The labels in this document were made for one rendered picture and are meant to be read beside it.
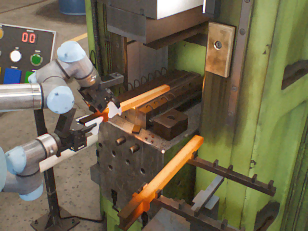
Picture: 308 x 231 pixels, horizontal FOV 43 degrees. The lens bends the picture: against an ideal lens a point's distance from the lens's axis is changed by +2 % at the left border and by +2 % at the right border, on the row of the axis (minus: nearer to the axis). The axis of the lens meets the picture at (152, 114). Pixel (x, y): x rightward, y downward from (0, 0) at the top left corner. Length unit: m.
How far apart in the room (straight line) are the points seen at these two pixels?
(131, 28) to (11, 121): 2.26
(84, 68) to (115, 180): 0.66
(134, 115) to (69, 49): 0.45
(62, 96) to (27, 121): 2.37
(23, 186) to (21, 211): 1.28
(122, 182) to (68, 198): 0.95
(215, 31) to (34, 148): 0.69
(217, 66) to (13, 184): 0.77
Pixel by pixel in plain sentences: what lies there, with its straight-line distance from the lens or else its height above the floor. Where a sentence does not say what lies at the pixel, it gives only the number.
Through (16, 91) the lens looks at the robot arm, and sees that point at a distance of 1.12.
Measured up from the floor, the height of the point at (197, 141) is 1.04.
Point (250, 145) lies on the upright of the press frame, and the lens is 1.44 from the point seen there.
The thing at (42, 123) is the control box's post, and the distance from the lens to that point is 2.04.
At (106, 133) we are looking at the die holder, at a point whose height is 0.85.
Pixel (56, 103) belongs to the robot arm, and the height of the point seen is 1.22.
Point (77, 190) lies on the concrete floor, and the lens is 2.67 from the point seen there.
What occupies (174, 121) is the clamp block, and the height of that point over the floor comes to 0.98.
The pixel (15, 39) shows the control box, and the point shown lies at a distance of 1.84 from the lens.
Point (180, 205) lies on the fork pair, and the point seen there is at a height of 1.03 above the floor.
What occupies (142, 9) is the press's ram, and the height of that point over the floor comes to 1.38.
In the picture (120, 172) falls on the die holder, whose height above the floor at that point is 0.68.
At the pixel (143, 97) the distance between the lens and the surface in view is 1.55.
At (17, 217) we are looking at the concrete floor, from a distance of 2.58.
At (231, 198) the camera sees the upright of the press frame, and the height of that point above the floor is 0.67.
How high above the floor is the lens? 1.75
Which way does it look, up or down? 31 degrees down
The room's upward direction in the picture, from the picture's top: 1 degrees clockwise
